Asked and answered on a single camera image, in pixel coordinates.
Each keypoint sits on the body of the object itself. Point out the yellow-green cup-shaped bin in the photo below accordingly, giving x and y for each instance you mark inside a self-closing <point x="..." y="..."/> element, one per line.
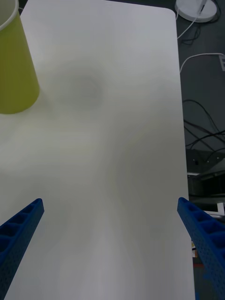
<point x="16" y="70"/>

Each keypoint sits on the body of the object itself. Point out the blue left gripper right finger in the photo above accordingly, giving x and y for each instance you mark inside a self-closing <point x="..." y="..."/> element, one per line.
<point x="208" y="239"/>

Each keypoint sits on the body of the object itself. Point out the white round stand base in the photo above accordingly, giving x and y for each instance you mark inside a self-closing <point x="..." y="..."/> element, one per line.
<point x="197" y="9"/>

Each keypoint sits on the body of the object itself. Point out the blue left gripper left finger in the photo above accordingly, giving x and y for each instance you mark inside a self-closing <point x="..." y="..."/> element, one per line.
<point x="18" y="234"/>

